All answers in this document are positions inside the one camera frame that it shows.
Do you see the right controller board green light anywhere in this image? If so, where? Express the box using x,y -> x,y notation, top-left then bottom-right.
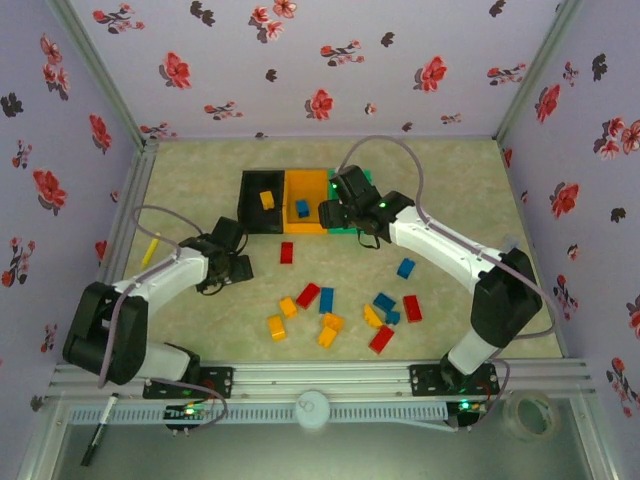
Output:
446,398 -> 490,432

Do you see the clear tape roll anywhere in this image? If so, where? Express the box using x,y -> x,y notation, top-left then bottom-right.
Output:
501,391 -> 562,442

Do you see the yellow marker pen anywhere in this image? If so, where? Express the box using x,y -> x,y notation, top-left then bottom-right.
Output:
140,232 -> 162,271

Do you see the orange plastic bin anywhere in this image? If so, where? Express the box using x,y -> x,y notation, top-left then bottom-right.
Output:
282,168 -> 331,235

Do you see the white round cap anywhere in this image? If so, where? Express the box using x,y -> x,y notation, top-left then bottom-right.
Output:
293,388 -> 331,431

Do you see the aluminium frame beam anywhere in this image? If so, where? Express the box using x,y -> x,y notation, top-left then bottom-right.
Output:
13,392 -> 71,480
569,392 -> 621,480

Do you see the aluminium frame post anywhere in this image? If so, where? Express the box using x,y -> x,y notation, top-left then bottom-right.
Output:
44,0 -> 151,146
492,0 -> 586,144

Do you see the controller board green light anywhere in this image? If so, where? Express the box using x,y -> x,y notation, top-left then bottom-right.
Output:
164,402 -> 214,436
446,398 -> 490,432

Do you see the left controller board green light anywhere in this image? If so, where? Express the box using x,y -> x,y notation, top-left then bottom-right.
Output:
164,402 -> 214,436

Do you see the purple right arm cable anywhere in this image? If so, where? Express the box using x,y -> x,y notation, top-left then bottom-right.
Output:
339,134 -> 559,434

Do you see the white slotted cable duct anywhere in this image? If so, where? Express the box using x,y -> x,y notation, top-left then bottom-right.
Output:
67,403 -> 449,426

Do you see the black white marker pen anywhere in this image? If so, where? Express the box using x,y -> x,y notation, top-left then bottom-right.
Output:
80,393 -> 120,468

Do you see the aluminium side rail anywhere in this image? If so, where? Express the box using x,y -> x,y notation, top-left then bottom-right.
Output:
94,139 -> 160,286

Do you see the green plastic bin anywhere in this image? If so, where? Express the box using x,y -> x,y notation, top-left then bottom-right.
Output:
327,168 -> 374,236

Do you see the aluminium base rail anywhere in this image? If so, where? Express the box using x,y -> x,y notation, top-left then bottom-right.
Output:
47,358 -> 599,401

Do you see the black plastic bin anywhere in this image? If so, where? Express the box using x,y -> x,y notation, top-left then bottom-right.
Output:
237,169 -> 287,235

